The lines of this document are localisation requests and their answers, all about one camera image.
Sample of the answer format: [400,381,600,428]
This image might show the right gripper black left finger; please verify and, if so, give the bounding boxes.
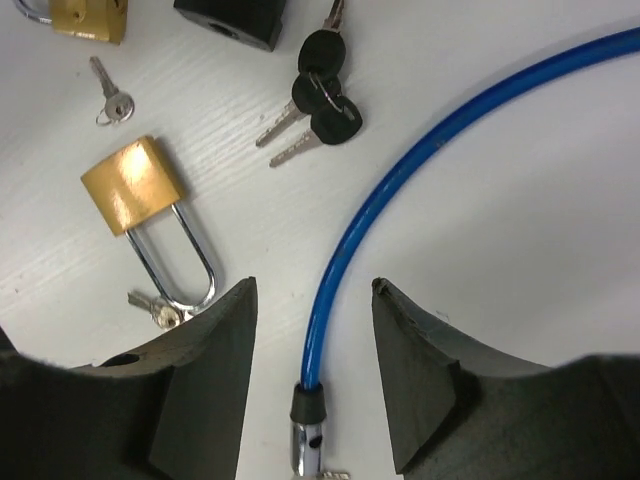
[1,277,258,479]

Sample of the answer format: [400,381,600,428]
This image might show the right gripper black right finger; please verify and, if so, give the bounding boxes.
[372,278,639,479]

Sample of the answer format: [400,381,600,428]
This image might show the long padlock keys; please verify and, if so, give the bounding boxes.
[127,291,193,331]

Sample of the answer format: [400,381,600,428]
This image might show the blue cable lock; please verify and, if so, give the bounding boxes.
[290,27,639,479]

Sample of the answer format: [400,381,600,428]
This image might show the silver cable lock keys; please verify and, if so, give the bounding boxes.
[318,471,351,480]

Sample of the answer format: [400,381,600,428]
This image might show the long-shackle brass padlock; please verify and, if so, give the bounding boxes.
[81,135,216,318]

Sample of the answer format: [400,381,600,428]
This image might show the small silver key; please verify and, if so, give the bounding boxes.
[89,56,135,126]

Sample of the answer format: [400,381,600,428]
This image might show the small brass padlock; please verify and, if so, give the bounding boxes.
[13,0,129,45]

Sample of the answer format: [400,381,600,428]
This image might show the black padlock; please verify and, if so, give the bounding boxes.
[173,0,287,52]

